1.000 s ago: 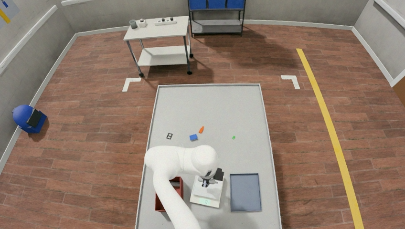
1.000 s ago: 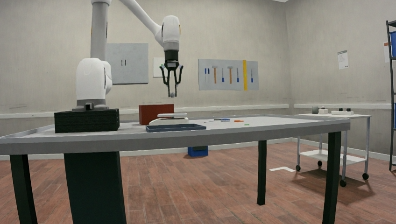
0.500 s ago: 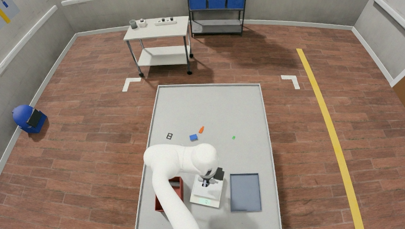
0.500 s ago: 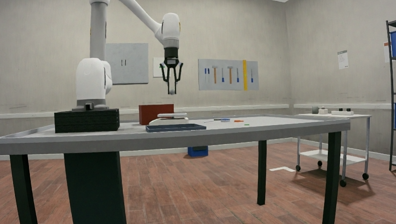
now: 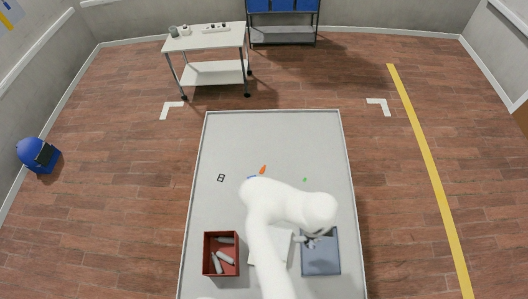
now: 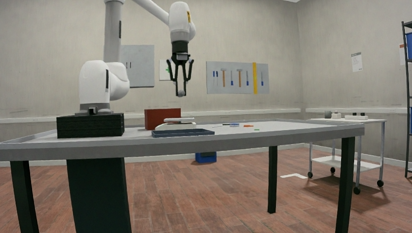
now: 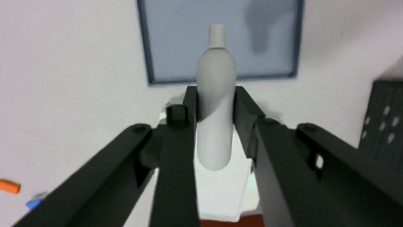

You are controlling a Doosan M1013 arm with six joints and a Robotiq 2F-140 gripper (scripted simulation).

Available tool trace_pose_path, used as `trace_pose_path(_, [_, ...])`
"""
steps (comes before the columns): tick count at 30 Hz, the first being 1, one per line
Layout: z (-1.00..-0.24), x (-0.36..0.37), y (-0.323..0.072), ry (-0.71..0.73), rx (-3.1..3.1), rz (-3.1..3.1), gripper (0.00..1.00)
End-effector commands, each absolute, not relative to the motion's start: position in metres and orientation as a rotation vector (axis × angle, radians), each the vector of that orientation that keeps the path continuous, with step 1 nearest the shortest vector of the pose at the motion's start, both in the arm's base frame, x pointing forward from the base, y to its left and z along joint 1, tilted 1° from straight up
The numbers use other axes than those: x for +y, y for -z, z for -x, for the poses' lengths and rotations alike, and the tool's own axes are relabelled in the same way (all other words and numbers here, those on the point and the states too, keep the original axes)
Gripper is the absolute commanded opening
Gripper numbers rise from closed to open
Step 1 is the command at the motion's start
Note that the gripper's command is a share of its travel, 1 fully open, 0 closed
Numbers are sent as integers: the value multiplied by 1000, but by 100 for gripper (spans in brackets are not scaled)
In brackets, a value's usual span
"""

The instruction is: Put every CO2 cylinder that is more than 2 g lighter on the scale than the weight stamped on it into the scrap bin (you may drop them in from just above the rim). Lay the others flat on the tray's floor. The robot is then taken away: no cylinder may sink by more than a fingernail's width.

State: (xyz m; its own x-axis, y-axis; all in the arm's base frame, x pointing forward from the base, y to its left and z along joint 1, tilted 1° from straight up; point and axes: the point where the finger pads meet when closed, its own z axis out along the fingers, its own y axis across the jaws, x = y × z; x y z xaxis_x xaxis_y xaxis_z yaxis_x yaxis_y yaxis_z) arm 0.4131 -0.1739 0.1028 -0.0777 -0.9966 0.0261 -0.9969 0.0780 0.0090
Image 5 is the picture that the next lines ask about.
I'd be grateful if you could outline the red open box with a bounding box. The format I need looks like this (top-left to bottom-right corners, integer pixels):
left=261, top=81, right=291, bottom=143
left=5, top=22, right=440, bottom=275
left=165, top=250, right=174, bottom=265
left=202, top=230, right=239, bottom=277

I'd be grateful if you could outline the white digital scale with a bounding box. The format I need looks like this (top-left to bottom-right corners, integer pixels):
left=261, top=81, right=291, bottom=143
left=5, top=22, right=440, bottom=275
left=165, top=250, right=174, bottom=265
left=248, top=225, right=293, bottom=265

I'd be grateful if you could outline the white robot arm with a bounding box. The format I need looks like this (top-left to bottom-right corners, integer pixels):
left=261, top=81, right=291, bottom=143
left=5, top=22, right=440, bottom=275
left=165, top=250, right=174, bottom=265
left=242, top=176, right=340, bottom=299

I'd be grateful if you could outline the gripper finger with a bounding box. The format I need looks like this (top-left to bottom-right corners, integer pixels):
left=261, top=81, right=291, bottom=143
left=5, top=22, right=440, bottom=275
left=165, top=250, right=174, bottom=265
left=305, top=238, right=316, bottom=249

